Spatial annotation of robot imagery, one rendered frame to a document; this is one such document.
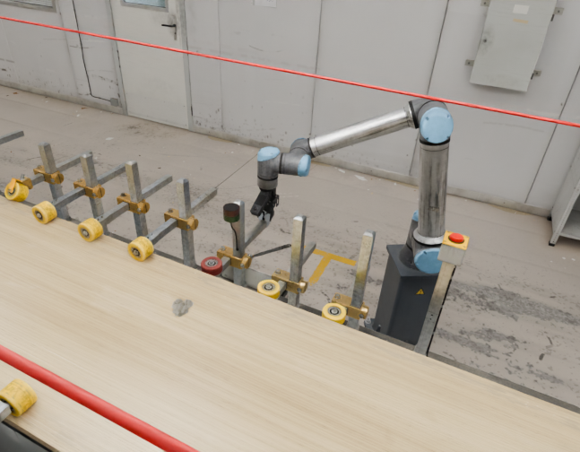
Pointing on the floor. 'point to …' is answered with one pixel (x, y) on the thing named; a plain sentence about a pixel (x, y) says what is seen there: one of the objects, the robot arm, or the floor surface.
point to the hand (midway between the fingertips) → (264, 226)
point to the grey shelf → (575, 198)
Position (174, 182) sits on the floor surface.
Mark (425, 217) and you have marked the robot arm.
